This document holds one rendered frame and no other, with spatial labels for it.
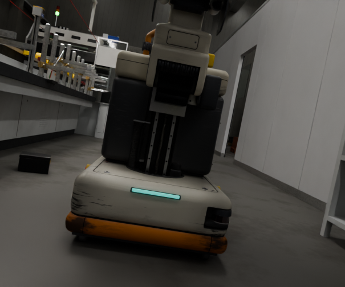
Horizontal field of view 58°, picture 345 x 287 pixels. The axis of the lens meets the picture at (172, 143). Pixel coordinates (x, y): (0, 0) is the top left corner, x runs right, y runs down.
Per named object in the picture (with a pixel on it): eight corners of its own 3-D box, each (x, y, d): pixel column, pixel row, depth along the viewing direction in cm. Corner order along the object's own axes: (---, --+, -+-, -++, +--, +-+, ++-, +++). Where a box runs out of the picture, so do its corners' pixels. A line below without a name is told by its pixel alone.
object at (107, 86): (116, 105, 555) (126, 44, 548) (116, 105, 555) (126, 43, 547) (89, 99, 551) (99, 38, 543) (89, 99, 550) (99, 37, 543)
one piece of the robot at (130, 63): (102, 173, 173) (128, 23, 167) (197, 189, 178) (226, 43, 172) (91, 187, 140) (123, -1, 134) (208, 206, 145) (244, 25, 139)
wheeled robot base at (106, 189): (92, 192, 181) (100, 151, 179) (198, 209, 187) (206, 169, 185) (60, 237, 114) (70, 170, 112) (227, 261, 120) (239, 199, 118)
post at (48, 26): (43, 78, 277) (51, 24, 274) (41, 78, 274) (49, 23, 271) (39, 78, 277) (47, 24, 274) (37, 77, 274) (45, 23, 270)
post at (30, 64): (33, 74, 252) (41, 17, 249) (31, 73, 247) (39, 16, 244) (27, 73, 252) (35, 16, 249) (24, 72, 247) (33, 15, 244)
